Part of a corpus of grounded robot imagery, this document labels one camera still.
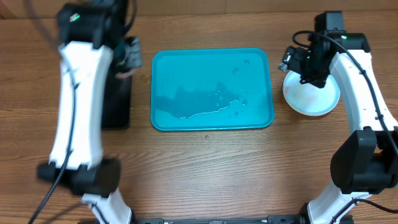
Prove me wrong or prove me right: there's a green pink sponge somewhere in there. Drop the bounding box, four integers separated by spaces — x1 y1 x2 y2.
115 70 134 79

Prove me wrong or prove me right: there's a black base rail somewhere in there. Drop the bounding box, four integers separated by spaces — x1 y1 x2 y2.
135 215 305 224

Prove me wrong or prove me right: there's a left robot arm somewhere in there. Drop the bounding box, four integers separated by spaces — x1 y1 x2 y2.
37 1 142 223

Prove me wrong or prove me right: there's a black rectangular tray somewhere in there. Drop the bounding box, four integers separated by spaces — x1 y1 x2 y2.
101 71 132 129

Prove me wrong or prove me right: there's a light blue plate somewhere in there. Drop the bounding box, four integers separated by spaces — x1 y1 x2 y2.
282 71 340 116

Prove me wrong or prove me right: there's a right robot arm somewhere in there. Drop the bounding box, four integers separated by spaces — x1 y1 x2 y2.
267 11 397 224

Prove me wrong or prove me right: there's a teal plastic tray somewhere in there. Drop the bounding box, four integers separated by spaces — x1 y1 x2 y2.
150 48 275 131

